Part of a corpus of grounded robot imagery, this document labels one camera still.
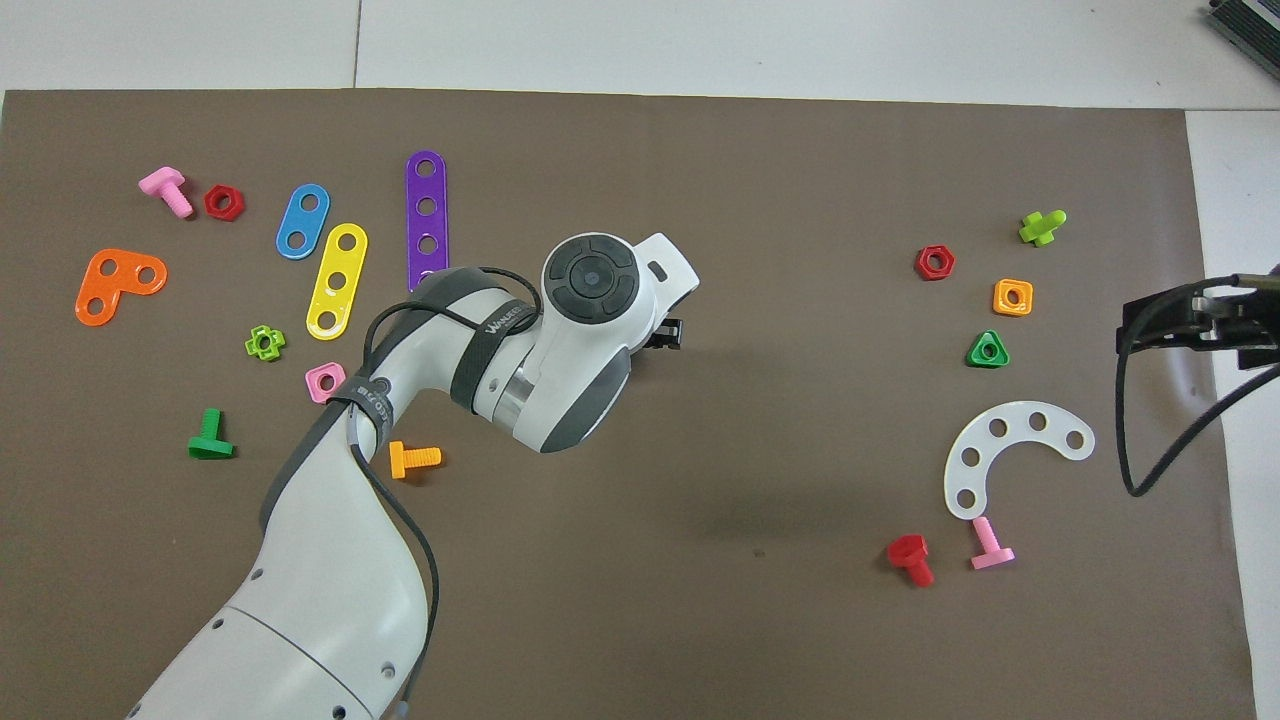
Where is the white curved five-hole plate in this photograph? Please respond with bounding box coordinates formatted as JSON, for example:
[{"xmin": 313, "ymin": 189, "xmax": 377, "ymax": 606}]
[{"xmin": 943, "ymin": 401, "xmax": 1096, "ymax": 522}]

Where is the yellow three-hole plastic strip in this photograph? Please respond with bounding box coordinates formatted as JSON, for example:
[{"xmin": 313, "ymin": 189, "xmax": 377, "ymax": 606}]
[{"xmin": 305, "ymin": 222, "xmax": 369, "ymax": 341}]

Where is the red plastic bolt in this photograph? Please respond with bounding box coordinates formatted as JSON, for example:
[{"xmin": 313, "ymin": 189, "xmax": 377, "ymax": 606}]
[{"xmin": 886, "ymin": 534, "xmax": 936, "ymax": 589}]

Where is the lime green cross-head bolt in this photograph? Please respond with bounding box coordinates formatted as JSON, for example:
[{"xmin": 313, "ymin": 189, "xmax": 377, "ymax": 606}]
[{"xmin": 1018, "ymin": 209, "xmax": 1068, "ymax": 248}]

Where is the pink square plastic nut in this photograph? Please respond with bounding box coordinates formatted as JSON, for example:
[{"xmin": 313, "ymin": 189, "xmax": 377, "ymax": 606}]
[{"xmin": 305, "ymin": 361, "xmax": 349, "ymax": 405}]

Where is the orange angled plastic plate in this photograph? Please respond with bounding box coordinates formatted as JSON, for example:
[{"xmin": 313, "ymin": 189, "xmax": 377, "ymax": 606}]
[{"xmin": 75, "ymin": 248, "xmax": 169, "ymax": 328}]

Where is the brown table mat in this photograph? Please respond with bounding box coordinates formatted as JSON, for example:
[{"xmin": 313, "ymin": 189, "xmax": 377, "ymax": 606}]
[{"xmin": 0, "ymin": 88, "xmax": 1258, "ymax": 720}]

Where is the dark green plastic bolt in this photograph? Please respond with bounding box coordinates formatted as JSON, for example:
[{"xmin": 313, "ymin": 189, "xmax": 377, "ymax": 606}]
[{"xmin": 187, "ymin": 408, "xmax": 236, "ymax": 461}]

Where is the purple four-hole plastic strip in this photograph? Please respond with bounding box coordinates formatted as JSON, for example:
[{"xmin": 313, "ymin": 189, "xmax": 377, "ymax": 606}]
[{"xmin": 405, "ymin": 150, "xmax": 451, "ymax": 294}]

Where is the pink plastic bolt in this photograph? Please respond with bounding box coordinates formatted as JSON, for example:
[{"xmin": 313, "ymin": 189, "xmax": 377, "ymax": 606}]
[
  {"xmin": 138, "ymin": 166, "xmax": 195, "ymax": 220},
  {"xmin": 969, "ymin": 515, "xmax": 1016, "ymax": 572}
]

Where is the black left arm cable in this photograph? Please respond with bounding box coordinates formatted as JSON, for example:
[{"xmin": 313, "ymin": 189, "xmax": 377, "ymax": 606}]
[{"xmin": 345, "ymin": 265, "xmax": 547, "ymax": 720}]

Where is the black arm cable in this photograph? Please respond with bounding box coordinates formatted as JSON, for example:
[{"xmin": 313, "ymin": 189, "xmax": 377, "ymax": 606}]
[
  {"xmin": 1116, "ymin": 272, "xmax": 1280, "ymax": 499},
  {"xmin": 345, "ymin": 265, "xmax": 547, "ymax": 720}
]

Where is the blue two-hole plastic strip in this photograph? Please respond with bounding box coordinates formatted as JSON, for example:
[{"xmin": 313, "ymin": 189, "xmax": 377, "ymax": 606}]
[{"xmin": 275, "ymin": 183, "xmax": 331, "ymax": 261}]

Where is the grey ribbed device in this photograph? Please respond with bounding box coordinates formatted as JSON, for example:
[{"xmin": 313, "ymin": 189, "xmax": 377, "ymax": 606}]
[{"xmin": 1204, "ymin": 0, "xmax": 1280, "ymax": 57}]

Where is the orange plastic bolt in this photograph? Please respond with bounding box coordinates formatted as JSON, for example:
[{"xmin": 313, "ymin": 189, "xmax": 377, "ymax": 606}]
[{"xmin": 388, "ymin": 441, "xmax": 442, "ymax": 480}]

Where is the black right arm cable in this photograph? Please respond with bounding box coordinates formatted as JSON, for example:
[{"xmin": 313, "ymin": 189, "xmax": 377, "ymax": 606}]
[{"xmin": 1116, "ymin": 272, "xmax": 1280, "ymax": 499}]

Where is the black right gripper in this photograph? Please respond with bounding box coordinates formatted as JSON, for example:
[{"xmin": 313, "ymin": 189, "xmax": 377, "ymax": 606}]
[{"xmin": 1116, "ymin": 264, "xmax": 1280, "ymax": 372}]

